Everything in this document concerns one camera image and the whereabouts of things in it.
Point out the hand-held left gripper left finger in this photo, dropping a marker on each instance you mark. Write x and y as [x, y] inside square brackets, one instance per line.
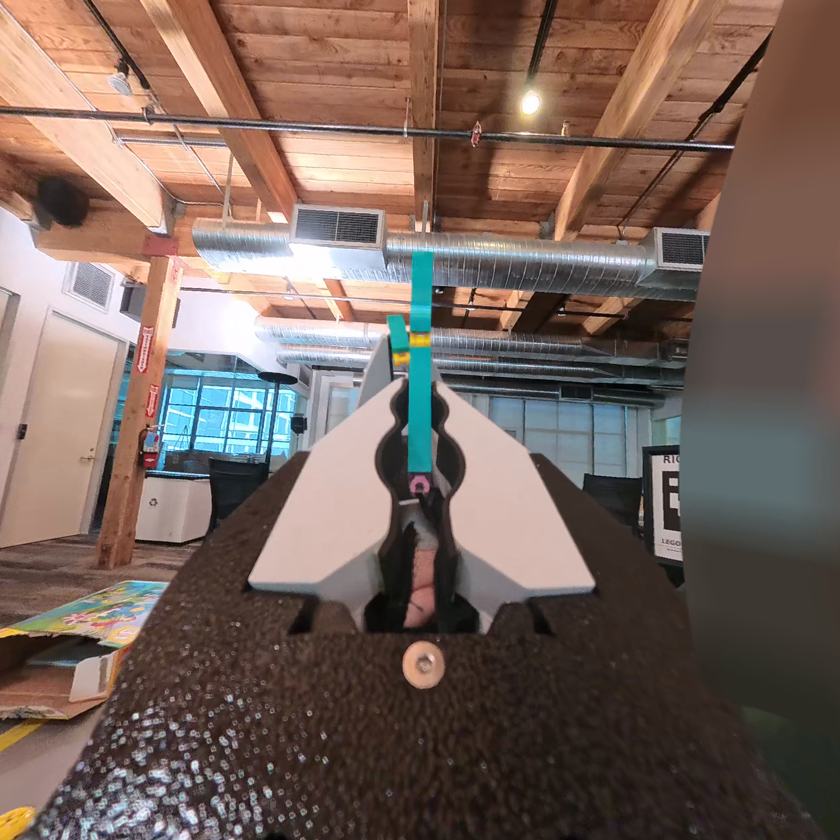
[315, 525]

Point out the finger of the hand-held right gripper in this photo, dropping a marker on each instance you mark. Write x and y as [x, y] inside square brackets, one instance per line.
[377, 374]

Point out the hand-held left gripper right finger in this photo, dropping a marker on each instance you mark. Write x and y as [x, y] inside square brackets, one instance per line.
[518, 525]

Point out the teal yellow lego assembly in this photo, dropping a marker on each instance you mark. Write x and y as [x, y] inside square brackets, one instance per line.
[420, 407]

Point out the torn cardboard lego box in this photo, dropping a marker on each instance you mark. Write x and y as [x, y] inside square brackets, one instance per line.
[79, 617]

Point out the yellow lego piece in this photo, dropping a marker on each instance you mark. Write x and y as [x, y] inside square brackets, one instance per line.
[16, 823]

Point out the person's right hand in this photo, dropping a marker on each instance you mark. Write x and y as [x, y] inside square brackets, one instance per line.
[420, 584]

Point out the black floor lamp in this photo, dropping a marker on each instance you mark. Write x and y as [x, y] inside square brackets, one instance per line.
[275, 376]

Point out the white recycling bin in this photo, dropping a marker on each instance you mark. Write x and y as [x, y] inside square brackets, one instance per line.
[174, 508]

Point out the marker sign board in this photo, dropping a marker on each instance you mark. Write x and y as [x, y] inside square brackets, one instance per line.
[664, 505]

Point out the red fire extinguisher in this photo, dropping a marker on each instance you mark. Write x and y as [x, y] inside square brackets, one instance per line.
[151, 449]

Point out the white door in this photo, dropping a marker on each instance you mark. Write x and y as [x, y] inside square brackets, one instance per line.
[65, 426]

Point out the black ceiling pipe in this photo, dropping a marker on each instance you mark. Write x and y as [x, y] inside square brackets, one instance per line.
[262, 123]

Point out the round ceiling lamp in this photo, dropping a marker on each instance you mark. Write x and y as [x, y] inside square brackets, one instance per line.
[530, 102]

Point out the black ceiling speaker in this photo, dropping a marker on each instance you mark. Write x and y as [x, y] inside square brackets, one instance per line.
[62, 200]

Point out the round ceiling detector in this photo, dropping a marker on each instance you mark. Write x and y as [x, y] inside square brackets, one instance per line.
[121, 83]

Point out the slim metal air duct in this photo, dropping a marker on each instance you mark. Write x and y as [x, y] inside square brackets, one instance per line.
[315, 331]

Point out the white duct vent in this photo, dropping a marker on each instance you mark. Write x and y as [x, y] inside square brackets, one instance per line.
[336, 226]
[682, 248]

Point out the large metal air duct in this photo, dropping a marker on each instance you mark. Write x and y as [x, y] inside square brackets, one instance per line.
[492, 262]

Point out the red post sign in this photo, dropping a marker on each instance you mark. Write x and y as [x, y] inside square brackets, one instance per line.
[153, 401]
[145, 349]

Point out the wooden post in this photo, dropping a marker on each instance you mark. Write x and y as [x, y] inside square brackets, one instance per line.
[134, 420]

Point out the white wall vent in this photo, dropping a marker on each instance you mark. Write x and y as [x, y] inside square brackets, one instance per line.
[90, 285]

